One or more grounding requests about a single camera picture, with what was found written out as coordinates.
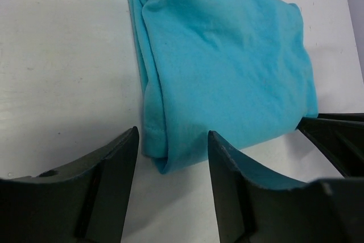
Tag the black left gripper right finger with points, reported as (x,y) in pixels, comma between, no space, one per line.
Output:
(256,204)

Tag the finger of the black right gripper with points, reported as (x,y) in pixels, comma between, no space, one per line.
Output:
(340,140)

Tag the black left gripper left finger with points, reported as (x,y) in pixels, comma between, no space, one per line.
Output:
(82,201)

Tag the teal t-shirt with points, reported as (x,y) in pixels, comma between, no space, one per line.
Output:
(237,67)

